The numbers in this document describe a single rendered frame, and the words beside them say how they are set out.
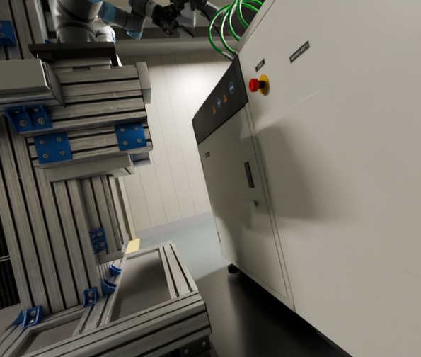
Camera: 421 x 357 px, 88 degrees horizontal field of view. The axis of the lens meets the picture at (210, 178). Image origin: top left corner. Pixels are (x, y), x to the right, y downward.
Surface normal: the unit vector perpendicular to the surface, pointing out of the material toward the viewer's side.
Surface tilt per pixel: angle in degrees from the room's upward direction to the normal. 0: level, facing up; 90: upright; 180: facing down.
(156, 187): 90
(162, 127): 90
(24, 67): 90
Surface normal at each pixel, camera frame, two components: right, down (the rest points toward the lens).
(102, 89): 0.28, -0.06
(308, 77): -0.93, 0.22
